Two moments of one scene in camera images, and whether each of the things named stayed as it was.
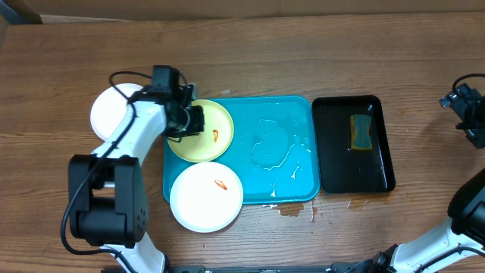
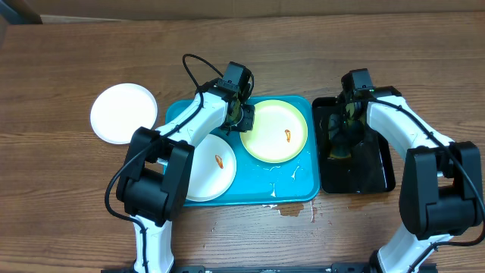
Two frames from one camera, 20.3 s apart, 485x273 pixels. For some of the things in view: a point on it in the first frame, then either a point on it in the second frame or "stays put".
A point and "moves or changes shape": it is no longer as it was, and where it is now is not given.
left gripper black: x=197 y=127 to x=248 y=124
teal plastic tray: x=274 y=153 stays put
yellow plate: x=213 y=142 moves or changes shape
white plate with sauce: x=109 y=108 stays put
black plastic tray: x=342 y=170 stays put
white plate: x=206 y=197 to x=213 y=168
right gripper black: x=462 y=102 to x=342 y=139
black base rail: x=348 y=268 stays put
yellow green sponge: x=360 y=138 moves or changes shape
